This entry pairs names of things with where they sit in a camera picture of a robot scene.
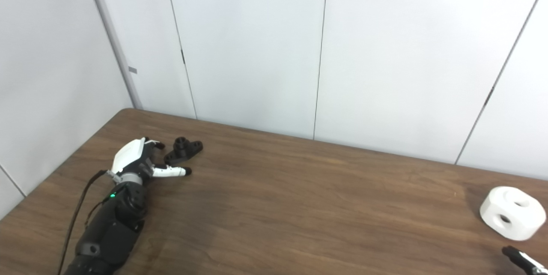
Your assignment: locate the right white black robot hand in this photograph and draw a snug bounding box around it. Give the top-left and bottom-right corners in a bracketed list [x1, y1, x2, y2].
[502, 246, 548, 275]

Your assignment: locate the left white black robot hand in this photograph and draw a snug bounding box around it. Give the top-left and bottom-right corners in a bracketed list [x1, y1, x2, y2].
[107, 137, 192, 182]

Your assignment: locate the round white plastic piece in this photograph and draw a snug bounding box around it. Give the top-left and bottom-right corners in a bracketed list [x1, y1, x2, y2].
[479, 186, 547, 241]

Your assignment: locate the black flanged holder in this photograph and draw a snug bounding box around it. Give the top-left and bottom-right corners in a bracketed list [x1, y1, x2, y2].
[164, 137, 203, 166]

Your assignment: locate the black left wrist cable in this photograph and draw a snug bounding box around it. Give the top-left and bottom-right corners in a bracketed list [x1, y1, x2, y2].
[57, 170, 108, 275]

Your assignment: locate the gray wall corner post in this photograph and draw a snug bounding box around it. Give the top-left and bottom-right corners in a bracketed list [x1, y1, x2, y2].
[83, 0, 143, 110]

